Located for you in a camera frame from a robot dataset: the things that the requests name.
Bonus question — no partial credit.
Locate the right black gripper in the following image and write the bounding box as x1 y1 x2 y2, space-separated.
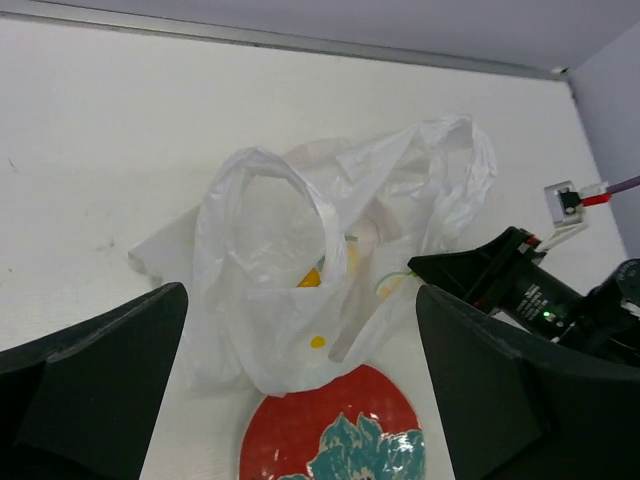
408 227 639 360

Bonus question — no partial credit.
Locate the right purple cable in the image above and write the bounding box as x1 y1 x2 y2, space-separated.
579 172 640 207

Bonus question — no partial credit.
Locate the yellow fake fruit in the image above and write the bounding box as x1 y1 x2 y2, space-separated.
297 268 321 288

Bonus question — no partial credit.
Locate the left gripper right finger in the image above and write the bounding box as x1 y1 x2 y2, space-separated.
416 285 639 479

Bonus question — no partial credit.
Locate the white plastic bag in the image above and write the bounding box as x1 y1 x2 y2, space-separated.
128 115 497 396

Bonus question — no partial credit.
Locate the red plate blue flower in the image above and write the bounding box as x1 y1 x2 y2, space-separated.
237 366 426 479

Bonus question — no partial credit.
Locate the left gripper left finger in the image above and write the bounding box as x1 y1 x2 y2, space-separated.
1 283 188 479

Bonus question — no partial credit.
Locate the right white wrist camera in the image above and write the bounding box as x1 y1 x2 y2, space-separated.
544 181 584 227

